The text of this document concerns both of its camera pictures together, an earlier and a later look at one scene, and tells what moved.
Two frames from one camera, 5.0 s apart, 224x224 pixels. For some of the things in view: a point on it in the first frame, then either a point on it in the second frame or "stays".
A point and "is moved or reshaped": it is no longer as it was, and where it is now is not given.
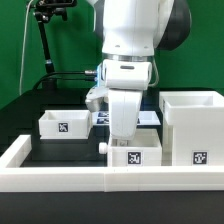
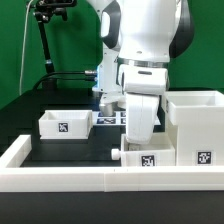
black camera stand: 42,10 stays
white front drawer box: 145,150 is moved or reshaped
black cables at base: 54,76 stays
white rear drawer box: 65,125 stays
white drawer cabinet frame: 192,131 is moved or reshaped
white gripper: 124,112 -> 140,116
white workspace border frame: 16,178 stays
